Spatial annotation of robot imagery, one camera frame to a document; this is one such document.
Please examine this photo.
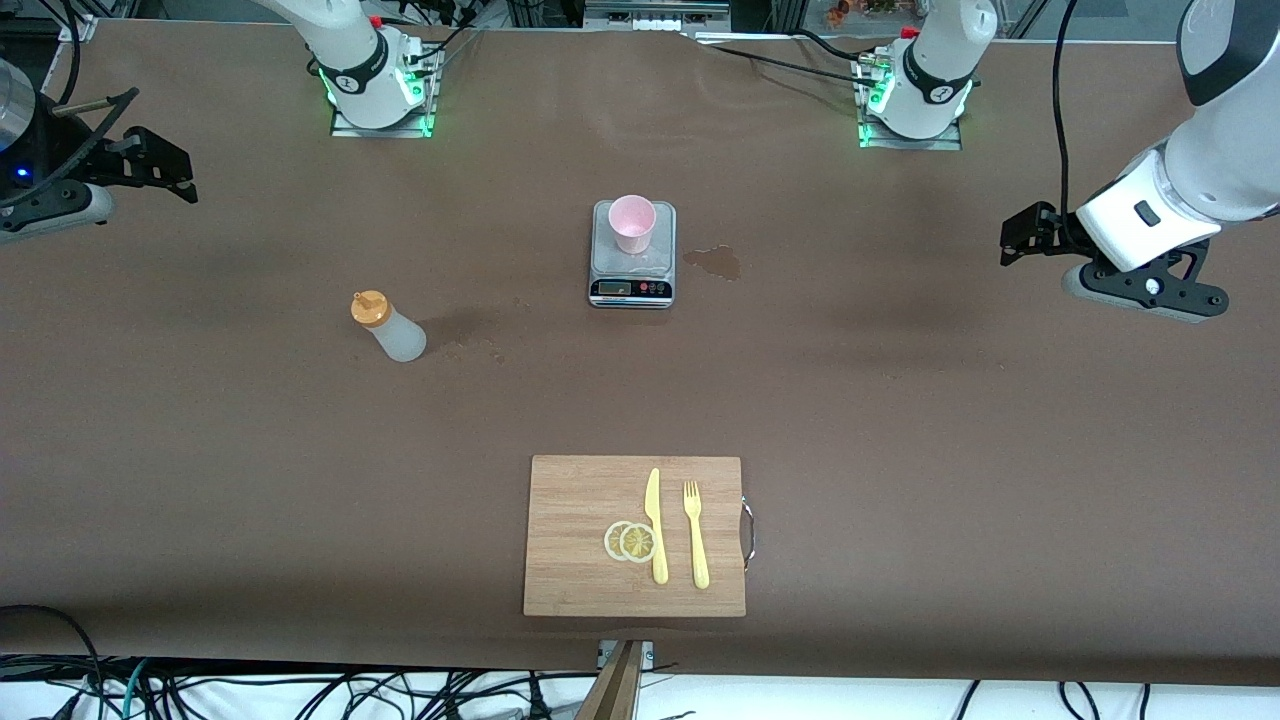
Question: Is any clear sauce bottle orange cap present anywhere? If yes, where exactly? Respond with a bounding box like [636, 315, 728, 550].
[351, 289, 429, 364]

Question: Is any pink plastic cup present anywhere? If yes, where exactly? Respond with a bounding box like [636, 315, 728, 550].
[608, 194, 658, 256]

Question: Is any brown table cover sheet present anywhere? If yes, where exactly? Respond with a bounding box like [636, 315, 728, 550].
[0, 18, 1280, 688]

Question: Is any silver digital kitchen scale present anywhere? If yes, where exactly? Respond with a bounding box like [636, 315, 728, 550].
[587, 200, 678, 310]

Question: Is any yellow plastic fork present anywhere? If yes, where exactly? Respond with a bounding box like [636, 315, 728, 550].
[682, 480, 711, 590]

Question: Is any yellow plastic knife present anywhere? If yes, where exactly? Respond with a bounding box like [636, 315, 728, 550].
[643, 467, 670, 586]

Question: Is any bamboo cutting board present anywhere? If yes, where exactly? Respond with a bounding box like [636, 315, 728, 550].
[522, 455, 757, 619]

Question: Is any wooden beam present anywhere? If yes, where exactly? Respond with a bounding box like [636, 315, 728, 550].
[575, 640, 646, 720]

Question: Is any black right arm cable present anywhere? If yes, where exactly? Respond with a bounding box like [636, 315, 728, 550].
[0, 88, 141, 206]

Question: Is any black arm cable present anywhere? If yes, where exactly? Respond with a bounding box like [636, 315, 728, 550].
[0, 88, 141, 206]
[1049, 0, 1083, 216]

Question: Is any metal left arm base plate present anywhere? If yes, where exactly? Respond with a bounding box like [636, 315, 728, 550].
[856, 50, 964, 152]

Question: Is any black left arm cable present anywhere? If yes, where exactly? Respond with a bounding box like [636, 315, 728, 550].
[1049, 0, 1083, 216]

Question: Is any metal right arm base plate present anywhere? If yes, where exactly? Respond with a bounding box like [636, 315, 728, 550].
[329, 40, 442, 140]

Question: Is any thin black cable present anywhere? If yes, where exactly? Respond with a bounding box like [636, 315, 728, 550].
[690, 35, 881, 81]

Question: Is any thick black cable loop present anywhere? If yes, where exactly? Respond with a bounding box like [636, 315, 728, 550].
[0, 603, 106, 720]

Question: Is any teal cable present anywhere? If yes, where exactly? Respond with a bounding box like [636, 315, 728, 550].
[118, 658, 153, 719]

